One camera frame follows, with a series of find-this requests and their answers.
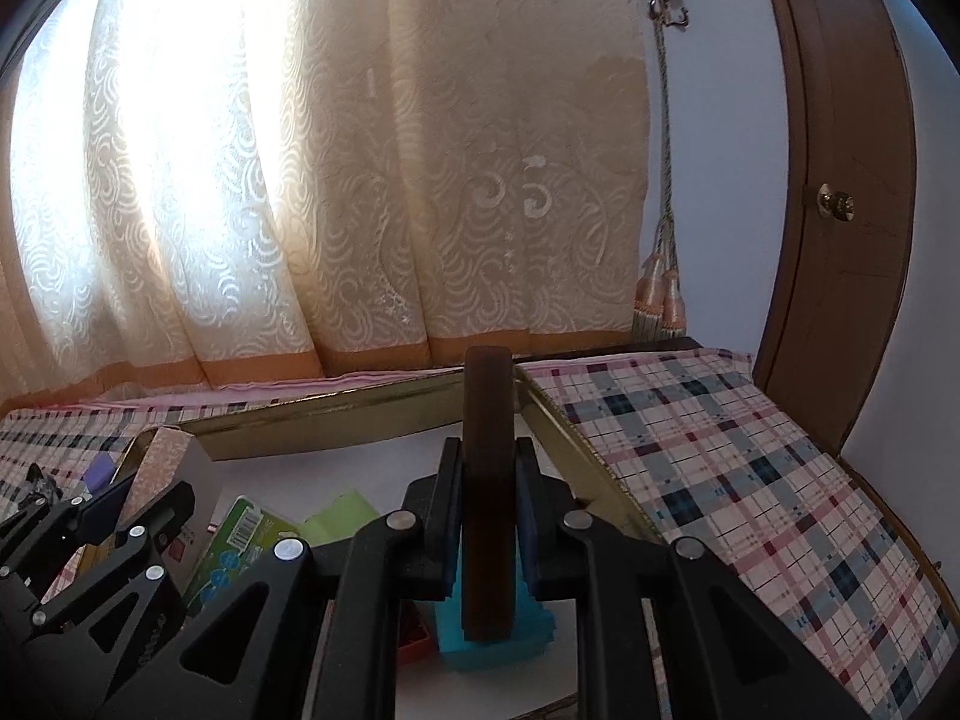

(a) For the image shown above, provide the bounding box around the teal block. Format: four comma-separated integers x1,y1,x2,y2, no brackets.
431,547,560,672

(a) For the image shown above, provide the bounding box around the brown wooden door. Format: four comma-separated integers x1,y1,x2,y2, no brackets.
752,0,920,458

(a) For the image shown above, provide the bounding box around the green white packet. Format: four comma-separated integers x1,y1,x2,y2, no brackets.
184,495,290,616

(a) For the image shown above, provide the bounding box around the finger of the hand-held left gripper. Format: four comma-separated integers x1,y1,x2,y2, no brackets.
15,480,197,691
0,478,130,563

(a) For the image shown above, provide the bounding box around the brown block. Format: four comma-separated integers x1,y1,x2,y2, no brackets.
461,345,518,642

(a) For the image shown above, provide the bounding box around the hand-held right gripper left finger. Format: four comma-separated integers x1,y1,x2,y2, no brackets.
94,436,464,720

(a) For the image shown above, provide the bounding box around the curtain tieback with tassels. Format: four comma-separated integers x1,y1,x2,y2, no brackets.
630,4,687,342

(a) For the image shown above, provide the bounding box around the beige lace curtain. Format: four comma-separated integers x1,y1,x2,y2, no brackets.
0,0,652,410

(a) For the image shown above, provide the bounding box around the red block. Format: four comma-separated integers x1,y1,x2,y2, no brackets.
397,604,437,665

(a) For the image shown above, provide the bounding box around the black clip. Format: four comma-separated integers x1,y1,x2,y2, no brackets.
19,465,62,512

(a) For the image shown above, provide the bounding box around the plaid bed sheet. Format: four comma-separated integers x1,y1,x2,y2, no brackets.
0,349,957,720

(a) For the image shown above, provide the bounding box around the brass door knob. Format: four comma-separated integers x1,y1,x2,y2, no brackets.
816,184,856,222

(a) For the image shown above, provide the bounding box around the green toy brick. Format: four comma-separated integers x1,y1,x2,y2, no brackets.
300,491,383,545

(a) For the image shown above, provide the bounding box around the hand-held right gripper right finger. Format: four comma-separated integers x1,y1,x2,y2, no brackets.
516,439,826,720

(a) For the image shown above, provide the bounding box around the pink patterned box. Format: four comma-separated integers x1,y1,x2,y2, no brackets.
127,427,216,535

